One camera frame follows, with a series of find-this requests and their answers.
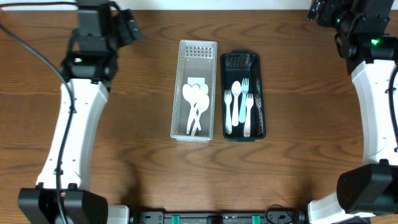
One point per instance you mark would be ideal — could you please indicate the clear plastic basket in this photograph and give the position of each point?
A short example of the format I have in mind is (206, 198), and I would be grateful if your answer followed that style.
(196, 58)

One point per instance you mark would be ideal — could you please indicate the white plastic spoon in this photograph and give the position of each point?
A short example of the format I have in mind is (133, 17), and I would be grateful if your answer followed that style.
(194, 102)
(202, 105)
(188, 93)

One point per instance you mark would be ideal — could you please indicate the translucent plastic spoon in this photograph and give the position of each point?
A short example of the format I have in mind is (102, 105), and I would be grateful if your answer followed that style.
(204, 89)

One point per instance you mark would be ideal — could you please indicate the black plastic basket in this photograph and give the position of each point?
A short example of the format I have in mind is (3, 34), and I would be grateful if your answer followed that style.
(235, 66)

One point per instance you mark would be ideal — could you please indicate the teal plastic fork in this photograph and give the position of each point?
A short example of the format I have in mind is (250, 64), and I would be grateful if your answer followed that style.
(244, 91)

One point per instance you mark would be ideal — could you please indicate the white plastic fork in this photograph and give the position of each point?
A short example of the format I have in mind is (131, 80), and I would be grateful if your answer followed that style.
(227, 101)
(247, 124)

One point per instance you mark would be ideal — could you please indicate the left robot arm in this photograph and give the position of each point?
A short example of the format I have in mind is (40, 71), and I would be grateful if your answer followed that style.
(62, 191)

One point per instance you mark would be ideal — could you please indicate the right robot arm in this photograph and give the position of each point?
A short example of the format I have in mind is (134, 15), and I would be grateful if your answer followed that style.
(371, 60)

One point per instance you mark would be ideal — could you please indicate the white label sticker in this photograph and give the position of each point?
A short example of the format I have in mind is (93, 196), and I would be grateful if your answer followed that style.
(195, 81)

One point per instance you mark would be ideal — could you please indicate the white spoon in basket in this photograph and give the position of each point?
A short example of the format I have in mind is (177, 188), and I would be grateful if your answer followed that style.
(236, 91)

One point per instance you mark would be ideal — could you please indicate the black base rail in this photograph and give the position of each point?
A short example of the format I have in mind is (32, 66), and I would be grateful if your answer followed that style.
(275, 214)

